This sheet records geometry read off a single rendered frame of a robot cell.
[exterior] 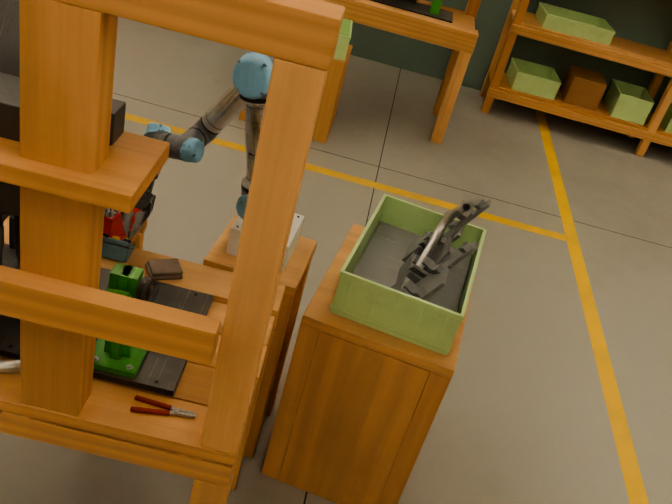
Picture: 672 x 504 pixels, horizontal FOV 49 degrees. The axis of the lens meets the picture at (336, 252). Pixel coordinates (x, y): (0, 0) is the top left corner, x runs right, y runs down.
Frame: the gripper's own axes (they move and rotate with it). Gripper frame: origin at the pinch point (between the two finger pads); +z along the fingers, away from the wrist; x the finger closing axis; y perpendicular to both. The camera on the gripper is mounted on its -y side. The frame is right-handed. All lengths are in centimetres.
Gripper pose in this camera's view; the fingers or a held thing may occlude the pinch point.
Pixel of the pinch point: (129, 233)
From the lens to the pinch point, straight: 237.6
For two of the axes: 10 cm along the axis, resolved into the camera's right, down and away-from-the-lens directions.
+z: -2.4, 9.7, -0.5
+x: -9.7, -2.4, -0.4
